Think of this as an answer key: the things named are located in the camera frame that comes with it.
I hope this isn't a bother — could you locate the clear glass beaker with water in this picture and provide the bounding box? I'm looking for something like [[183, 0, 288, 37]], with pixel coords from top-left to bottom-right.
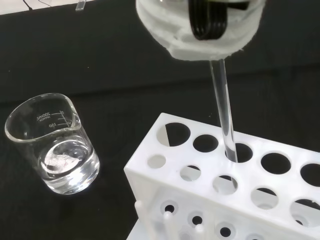
[[4, 92, 101, 196]]

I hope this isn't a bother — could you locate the white test tube rack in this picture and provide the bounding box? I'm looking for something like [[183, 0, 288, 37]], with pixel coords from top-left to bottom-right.
[[123, 112, 320, 240]]

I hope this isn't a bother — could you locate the black bench cloth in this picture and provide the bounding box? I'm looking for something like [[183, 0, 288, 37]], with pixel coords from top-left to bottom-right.
[[0, 0, 320, 240]]

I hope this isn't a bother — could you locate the clear plastic cloth clip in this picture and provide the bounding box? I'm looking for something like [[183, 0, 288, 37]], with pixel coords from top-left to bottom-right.
[[74, 0, 88, 12]]

